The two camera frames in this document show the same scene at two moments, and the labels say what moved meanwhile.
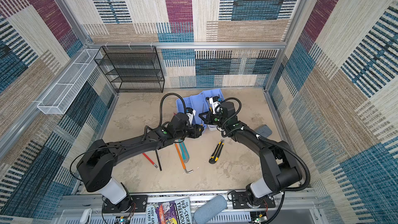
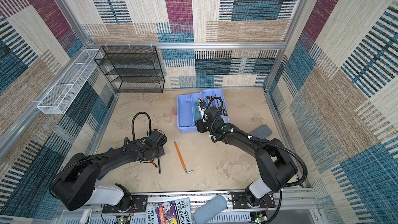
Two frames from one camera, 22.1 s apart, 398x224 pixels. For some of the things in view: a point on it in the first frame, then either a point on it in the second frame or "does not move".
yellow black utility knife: [215, 156] → [202, 103]
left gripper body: [192, 132] → [158, 152]
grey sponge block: [264, 130] does not move
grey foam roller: [209, 210] does not move
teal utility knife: [185, 152] → [197, 111]
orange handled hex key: [184, 167] does not move
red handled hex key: [154, 164] does not move
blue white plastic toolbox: [199, 102] does not move
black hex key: [159, 162] does not move
